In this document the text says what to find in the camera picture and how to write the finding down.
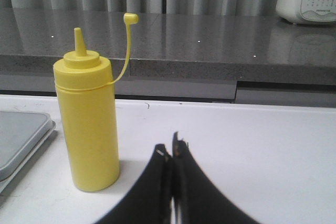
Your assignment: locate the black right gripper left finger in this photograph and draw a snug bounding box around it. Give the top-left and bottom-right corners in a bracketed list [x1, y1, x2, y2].
[97, 144, 173, 223]

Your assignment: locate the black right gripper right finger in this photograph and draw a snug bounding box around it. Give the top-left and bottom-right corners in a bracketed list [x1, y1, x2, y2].
[172, 132, 258, 223]

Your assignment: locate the yellow squeeze bottle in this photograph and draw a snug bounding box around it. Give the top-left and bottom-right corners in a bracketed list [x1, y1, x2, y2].
[53, 13, 139, 192]

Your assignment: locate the silver digital kitchen scale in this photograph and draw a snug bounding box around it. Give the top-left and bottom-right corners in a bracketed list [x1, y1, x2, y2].
[1, 110, 56, 191]

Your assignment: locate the grey stone counter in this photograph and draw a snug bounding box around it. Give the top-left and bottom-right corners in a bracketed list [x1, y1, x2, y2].
[1, 8, 335, 108]

